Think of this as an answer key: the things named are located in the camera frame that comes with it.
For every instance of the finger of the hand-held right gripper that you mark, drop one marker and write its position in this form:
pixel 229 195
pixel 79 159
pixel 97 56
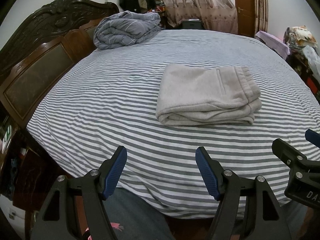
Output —
pixel 313 137
pixel 285 150

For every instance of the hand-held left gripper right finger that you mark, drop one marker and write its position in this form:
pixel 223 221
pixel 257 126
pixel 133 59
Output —
pixel 208 177

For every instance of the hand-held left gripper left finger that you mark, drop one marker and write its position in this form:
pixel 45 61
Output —
pixel 115 175

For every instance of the light grey fleece pants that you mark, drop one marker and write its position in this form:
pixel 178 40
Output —
pixel 205 92

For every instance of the person's grey trouser legs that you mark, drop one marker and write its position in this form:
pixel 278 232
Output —
pixel 135 215

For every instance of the pink slipper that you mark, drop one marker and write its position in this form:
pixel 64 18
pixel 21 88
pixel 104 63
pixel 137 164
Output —
pixel 116 226

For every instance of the grey striped bed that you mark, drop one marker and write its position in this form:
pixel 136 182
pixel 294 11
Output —
pixel 100 105

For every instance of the dark wooden nightstand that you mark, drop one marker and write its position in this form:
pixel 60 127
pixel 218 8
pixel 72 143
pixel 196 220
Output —
pixel 30 170

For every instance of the pile of printed blankets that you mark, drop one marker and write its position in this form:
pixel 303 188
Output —
pixel 298 37

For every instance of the lilac box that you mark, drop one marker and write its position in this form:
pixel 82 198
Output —
pixel 273 42

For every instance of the striped brown curtain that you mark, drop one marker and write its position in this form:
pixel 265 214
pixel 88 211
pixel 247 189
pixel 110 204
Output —
pixel 261 5

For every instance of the carved wooden headboard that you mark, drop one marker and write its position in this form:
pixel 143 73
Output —
pixel 37 55

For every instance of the brown wooden door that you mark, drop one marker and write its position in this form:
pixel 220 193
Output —
pixel 245 7

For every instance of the folded grey duvet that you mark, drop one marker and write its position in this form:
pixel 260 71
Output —
pixel 127 27

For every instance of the dark storage box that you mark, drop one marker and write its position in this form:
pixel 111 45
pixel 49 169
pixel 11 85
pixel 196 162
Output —
pixel 191 24

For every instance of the pink patterned curtain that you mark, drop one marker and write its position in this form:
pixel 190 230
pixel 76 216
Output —
pixel 195 2

